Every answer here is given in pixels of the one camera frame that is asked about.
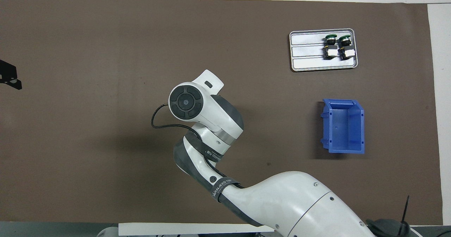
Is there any brown paper table mat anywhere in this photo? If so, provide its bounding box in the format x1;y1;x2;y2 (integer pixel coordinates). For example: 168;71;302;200
0;0;443;226

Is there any silver metal tray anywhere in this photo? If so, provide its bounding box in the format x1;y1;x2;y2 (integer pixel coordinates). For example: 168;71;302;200
289;28;359;72

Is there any blue plastic storage bin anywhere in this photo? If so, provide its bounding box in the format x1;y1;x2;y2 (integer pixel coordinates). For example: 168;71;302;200
320;98;365;154

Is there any green push button switch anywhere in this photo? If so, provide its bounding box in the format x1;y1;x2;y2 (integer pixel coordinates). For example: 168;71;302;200
337;34;356;60
322;34;338;60

